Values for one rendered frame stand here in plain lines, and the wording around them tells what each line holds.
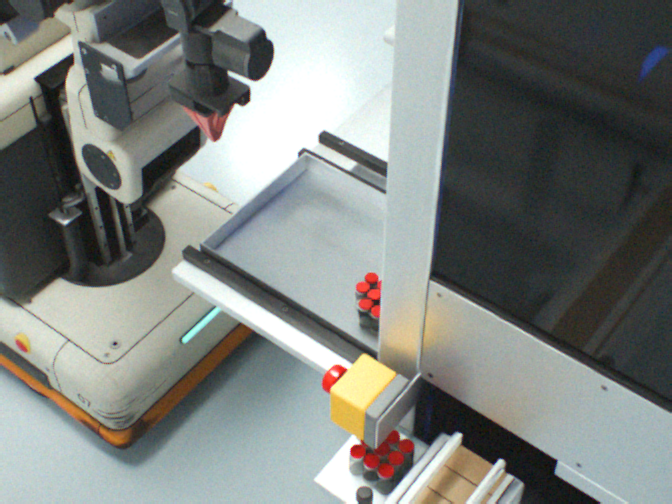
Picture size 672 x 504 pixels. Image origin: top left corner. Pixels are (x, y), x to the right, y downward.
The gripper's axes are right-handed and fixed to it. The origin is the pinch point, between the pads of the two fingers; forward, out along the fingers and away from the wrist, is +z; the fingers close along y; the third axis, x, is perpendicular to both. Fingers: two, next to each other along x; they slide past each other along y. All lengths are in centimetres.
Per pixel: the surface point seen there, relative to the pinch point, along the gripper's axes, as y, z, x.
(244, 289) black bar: 10.5, 19.3, -7.9
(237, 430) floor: -19, 109, 11
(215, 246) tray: 0.1, 20.6, -3.3
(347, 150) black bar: 3.7, 19.3, 26.0
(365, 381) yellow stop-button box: 40.4, 6.7, -17.6
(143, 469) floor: -29, 108, -10
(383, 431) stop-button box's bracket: 45, 11, -20
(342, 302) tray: 22.7, 21.3, 0.2
